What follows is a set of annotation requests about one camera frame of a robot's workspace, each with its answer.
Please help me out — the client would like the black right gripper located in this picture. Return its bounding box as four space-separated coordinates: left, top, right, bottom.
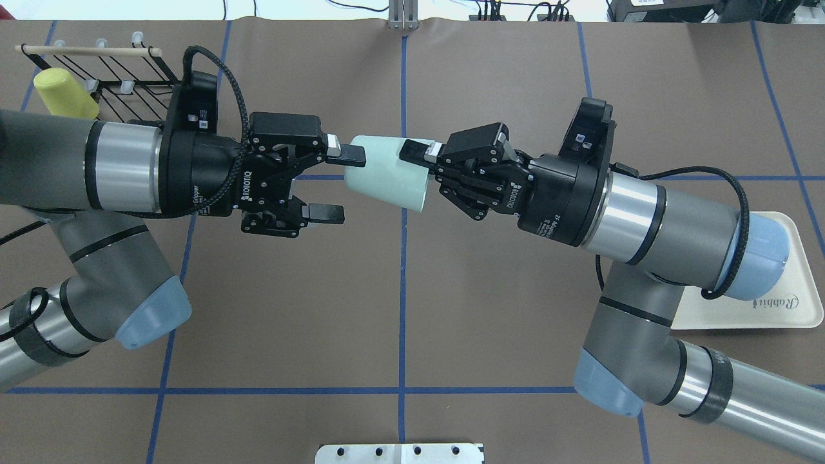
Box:
398 122 610 246

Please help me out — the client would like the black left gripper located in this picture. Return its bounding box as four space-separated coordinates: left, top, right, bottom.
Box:
159 112 367 238

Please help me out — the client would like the mint green plastic cup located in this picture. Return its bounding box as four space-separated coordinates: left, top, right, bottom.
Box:
344 135 430 213

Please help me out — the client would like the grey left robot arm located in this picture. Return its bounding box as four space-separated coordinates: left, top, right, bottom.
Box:
2 110 365 391

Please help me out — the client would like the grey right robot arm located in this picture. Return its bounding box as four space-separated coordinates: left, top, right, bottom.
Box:
400 121 823 462

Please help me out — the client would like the yellow plastic cup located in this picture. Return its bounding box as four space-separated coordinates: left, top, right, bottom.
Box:
33 68 100 120

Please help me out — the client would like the white rabbit print tray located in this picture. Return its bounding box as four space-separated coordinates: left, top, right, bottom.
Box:
672 211 823 330

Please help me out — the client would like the black power box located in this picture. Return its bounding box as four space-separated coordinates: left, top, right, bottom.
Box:
606 1 718 23

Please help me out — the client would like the aluminium frame post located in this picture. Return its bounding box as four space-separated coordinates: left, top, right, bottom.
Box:
388 0 420 30

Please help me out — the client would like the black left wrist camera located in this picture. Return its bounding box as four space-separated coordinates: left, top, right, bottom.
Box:
164 71 218 134

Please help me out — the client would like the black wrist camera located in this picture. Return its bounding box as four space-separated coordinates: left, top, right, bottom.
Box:
164 71 218 134
559 97 613 166

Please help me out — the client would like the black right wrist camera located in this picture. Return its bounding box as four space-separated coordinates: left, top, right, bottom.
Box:
559 97 613 166

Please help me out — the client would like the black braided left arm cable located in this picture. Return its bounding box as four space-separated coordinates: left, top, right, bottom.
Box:
0 45 251 246

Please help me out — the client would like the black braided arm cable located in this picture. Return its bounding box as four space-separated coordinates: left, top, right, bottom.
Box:
593 166 751 301
0 45 251 246

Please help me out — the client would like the black wire cup rack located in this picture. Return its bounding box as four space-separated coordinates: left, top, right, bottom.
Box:
15 32 179 122

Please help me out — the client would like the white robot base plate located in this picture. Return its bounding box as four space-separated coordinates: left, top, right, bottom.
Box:
315 442 485 463

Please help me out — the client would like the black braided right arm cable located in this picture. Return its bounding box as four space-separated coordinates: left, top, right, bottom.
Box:
593 166 751 301

